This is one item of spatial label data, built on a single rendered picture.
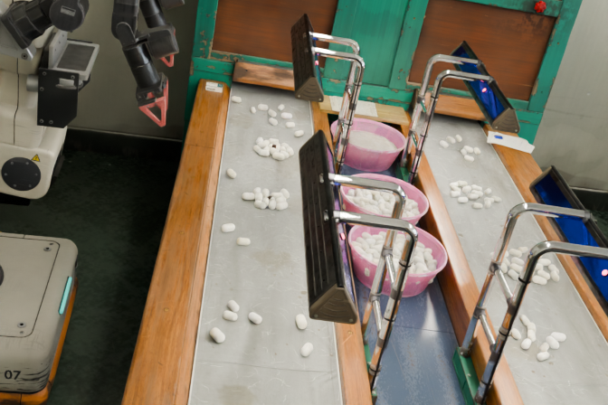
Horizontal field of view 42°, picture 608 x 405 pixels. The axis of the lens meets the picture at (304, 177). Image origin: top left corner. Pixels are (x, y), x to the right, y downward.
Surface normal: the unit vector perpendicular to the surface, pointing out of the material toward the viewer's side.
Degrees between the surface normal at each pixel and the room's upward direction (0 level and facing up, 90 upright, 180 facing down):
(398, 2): 90
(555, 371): 0
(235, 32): 90
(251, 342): 0
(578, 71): 90
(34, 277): 0
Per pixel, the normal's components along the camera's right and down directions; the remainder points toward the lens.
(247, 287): 0.18, -0.88
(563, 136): 0.13, 0.47
